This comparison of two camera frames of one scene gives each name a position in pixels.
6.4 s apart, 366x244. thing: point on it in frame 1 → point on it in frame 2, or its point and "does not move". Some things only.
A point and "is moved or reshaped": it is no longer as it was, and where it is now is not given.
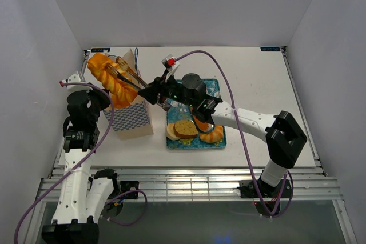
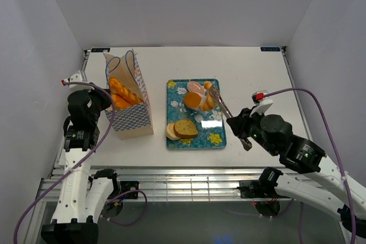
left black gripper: x=105 y=101 does not move
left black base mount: x=128 y=186 does not move
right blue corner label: x=270 y=48 does not move
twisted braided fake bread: x=122 y=92 is moved or reshaped
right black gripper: x=158 y=86 → x=239 y=123
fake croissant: x=213 y=137 is moved or reshaped
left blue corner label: x=100 y=50 does not move
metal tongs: x=130 y=75 → x=214 y=91
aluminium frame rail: x=308 y=184 does not move
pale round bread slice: x=170 y=132 does not move
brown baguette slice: x=185 y=128 does not move
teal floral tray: x=179 y=110 does not move
